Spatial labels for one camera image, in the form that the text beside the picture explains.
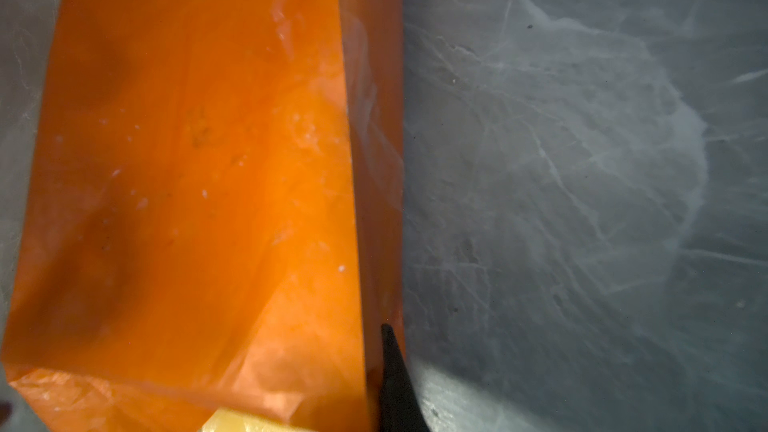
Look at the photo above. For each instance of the yellow orange wrapping paper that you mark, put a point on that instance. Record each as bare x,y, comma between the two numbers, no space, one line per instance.
195,248

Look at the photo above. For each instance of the clear adhesive tape strip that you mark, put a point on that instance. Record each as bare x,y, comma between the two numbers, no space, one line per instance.
377,163

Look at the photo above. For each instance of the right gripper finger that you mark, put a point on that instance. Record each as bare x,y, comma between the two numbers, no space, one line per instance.
399,407

